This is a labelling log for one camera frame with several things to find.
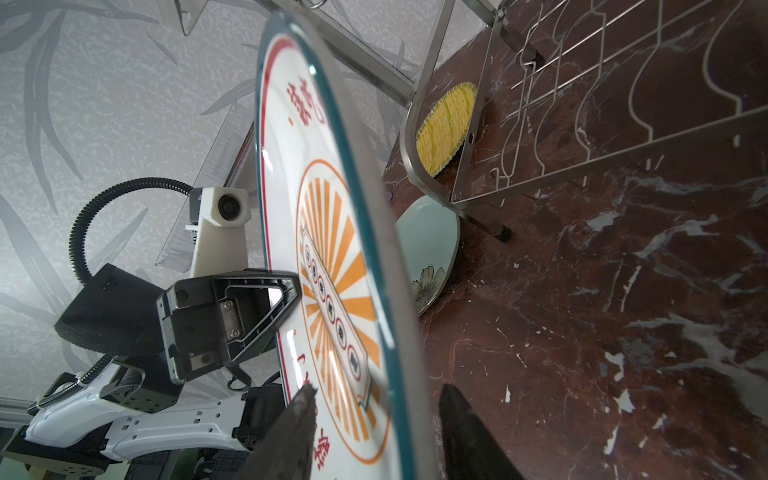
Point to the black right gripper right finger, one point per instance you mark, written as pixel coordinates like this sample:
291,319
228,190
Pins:
470,451

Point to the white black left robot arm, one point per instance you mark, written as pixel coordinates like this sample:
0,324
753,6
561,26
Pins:
126,406

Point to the stainless steel dish rack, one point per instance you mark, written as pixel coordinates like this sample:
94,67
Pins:
569,89

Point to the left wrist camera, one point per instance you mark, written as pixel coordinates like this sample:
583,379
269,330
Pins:
218,217

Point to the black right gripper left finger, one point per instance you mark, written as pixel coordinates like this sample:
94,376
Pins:
286,452

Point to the light green flower plate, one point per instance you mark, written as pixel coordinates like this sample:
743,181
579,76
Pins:
429,235

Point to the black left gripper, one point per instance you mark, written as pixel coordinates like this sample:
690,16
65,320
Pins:
220,322

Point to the yellow ribbed plate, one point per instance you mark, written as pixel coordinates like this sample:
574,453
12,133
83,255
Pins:
444,130

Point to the orange sunburst plate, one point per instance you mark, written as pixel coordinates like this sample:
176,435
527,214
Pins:
353,337

